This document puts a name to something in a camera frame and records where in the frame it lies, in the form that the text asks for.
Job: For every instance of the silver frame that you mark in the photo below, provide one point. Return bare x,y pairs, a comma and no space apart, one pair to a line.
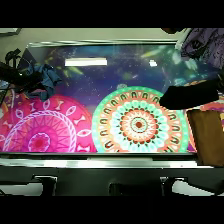
100,163

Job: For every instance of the brown garment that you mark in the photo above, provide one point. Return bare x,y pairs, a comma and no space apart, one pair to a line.
208,133

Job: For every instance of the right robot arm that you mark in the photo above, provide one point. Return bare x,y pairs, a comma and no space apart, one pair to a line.
176,185

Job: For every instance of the blue garment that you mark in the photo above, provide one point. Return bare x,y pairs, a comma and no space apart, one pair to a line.
46,80

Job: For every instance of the black garment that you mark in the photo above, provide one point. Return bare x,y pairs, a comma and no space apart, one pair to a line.
190,95

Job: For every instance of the purple patterned garment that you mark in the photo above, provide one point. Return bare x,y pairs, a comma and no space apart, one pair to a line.
206,45

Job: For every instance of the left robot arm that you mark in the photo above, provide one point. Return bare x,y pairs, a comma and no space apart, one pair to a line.
46,184

